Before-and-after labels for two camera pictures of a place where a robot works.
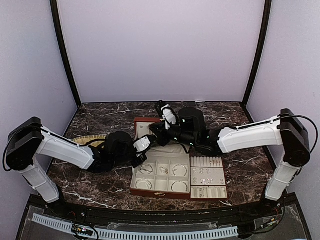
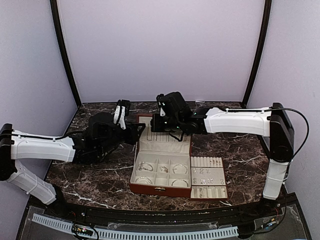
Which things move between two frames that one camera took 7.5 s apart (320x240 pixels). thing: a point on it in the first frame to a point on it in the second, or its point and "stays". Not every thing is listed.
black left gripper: (142, 160) to (133, 136)
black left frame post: (54, 9) stays
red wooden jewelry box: (166, 174) stays
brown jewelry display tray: (208, 178) stays
